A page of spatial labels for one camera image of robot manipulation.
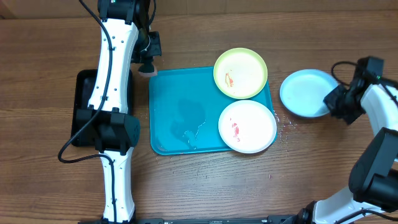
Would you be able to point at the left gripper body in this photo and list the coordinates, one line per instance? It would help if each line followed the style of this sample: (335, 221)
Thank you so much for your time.
(147, 46)

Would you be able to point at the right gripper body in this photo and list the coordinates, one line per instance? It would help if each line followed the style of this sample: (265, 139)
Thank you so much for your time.
(341, 102)

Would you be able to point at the green and pink sponge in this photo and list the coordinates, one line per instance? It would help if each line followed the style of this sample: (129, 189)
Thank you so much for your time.
(147, 70)

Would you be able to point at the light blue plate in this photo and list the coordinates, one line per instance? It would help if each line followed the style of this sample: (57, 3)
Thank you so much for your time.
(303, 92)

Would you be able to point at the yellow-green plate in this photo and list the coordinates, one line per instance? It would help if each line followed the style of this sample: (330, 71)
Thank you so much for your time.
(240, 73)

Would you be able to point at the white plate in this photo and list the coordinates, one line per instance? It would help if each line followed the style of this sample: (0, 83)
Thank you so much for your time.
(247, 126)

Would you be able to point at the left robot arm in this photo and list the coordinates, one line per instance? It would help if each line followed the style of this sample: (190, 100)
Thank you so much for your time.
(105, 118)

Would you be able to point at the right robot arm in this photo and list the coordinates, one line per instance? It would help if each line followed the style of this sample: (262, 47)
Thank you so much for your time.
(372, 185)

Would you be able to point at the teal serving tray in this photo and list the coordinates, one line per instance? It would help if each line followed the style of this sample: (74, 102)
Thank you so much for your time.
(184, 109)

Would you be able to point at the black rectangular tray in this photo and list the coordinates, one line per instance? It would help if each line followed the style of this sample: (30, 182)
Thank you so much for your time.
(85, 84)

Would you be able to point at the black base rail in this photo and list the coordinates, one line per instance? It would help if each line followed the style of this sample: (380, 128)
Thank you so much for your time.
(271, 219)

